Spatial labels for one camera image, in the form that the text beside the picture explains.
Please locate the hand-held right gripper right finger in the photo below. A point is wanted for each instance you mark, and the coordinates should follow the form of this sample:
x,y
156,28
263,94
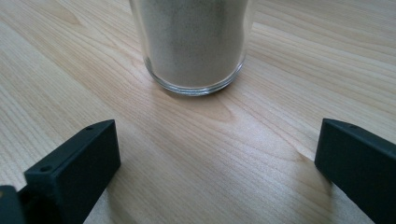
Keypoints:
x,y
361,168

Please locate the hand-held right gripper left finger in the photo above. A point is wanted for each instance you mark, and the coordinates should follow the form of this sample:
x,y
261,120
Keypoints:
x,y
77,168

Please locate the white lid glass spice jar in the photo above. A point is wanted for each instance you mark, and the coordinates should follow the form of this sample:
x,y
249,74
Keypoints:
x,y
193,46

